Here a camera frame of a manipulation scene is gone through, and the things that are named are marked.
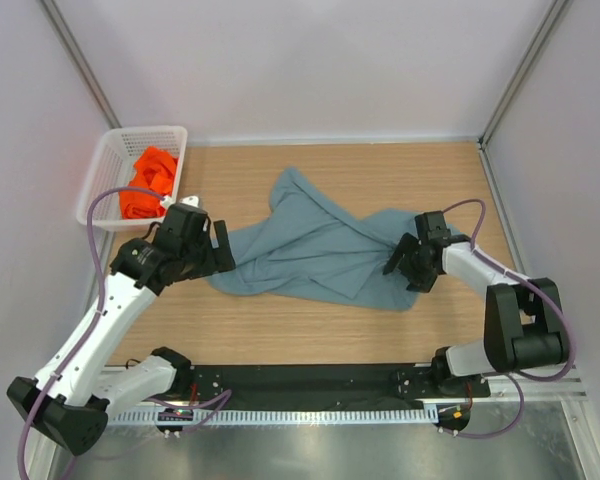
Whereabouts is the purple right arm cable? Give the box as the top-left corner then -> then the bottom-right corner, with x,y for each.
439,198 -> 579,440

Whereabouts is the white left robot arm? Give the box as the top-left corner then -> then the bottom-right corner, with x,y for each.
7,197 -> 235,456

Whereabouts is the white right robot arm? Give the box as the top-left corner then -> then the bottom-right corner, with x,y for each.
383,209 -> 574,397

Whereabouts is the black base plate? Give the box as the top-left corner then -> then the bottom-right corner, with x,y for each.
157,363 -> 490,412

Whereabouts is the aluminium frame rail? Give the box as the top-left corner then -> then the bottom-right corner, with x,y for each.
487,368 -> 587,401

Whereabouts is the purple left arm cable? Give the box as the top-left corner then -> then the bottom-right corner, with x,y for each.
17,186 -> 234,480

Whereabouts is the orange t shirt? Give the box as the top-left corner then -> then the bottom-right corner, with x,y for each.
119,146 -> 178,220

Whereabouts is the grey-blue t shirt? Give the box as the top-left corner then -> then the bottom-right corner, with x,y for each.
208,168 -> 418,312

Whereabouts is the slotted grey cable duct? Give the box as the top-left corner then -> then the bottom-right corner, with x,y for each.
109,405 -> 438,429

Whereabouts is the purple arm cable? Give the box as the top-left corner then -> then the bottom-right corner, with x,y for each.
439,198 -> 579,440
17,186 -> 234,480

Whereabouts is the white plastic basket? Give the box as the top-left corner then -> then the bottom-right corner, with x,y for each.
76,125 -> 188,232

